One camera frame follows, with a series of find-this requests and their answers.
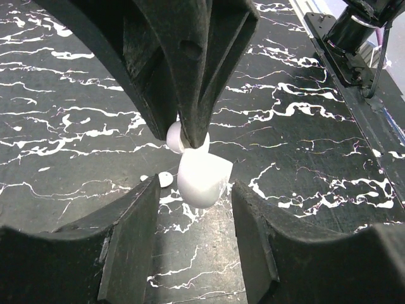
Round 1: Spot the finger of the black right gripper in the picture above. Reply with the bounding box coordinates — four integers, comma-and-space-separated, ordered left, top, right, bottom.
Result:
156, 1, 259, 148
37, 0, 177, 141

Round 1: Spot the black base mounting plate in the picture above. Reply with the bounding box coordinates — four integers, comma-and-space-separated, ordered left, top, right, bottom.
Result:
304, 1, 404, 203

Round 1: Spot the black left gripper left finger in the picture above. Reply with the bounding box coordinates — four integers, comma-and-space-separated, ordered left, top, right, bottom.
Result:
1, 176, 161, 303

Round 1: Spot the white round charging case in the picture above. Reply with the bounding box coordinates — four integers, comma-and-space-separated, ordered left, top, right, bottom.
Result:
166, 121, 233, 209

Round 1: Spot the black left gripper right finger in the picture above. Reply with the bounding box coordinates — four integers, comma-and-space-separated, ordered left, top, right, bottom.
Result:
232, 181, 404, 303

